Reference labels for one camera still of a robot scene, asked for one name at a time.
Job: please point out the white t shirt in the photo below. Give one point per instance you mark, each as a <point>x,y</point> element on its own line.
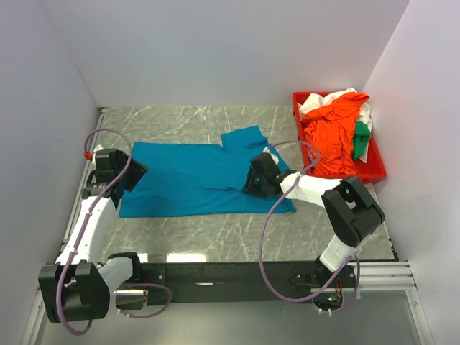
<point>315,101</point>

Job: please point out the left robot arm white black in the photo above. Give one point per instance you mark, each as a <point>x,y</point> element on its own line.
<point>74,286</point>

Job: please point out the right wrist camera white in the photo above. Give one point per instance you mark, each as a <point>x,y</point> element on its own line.
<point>274,157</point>

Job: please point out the orange t shirt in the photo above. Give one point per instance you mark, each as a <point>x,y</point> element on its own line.
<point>330,129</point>

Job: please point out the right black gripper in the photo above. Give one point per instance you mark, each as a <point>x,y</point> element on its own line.
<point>249,185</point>

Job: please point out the red plastic bin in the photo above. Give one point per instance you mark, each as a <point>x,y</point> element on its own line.
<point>368,172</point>

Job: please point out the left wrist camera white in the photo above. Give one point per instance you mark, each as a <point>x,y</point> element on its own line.
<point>91,155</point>

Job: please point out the blue t shirt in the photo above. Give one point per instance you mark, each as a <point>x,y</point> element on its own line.
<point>196,179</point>

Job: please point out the black base beam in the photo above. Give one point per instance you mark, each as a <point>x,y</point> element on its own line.
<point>215,282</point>

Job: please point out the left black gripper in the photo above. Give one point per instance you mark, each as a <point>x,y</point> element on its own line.
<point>137,170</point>

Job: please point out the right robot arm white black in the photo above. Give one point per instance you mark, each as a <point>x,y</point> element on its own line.
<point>352,211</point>

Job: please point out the green t shirt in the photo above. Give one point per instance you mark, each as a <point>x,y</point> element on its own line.
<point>361,138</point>

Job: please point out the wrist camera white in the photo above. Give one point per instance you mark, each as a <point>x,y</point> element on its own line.
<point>91,155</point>
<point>274,157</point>

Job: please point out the aluminium rail frame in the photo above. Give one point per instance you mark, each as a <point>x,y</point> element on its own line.
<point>220,241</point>

